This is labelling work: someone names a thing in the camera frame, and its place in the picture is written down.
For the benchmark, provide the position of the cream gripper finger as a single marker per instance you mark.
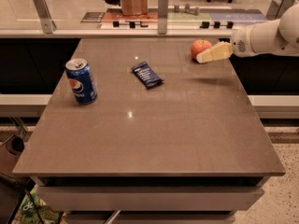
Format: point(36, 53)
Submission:
point(220, 51)

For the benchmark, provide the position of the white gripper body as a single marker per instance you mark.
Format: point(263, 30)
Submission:
point(239, 44)

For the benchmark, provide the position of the red apple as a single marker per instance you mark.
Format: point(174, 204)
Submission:
point(199, 46)

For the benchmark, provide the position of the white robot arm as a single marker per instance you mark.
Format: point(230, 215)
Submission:
point(278, 37)

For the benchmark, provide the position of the blue pepsi can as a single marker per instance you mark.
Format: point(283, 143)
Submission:
point(80, 78)

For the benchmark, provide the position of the dark blue snack bar wrapper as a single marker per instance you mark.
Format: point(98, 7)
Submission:
point(146, 75)

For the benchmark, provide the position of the grey table drawer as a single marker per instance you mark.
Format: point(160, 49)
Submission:
point(150, 198)

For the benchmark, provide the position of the black round bin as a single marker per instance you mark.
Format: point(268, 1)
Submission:
point(15, 145)

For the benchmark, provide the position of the green patterned bag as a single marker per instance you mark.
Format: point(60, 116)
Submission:
point(33, 210)

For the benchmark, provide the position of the grey metal post right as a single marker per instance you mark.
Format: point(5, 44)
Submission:
point(278, 7)

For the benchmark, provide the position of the grey metal post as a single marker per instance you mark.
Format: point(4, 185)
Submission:
point(162, 16)
point(47, 23)
point(278, 7)

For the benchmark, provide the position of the grey metal post middle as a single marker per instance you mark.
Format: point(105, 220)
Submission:
point(162, 16)

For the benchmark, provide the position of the grey metal post left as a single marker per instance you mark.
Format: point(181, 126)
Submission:
point(47, 23)

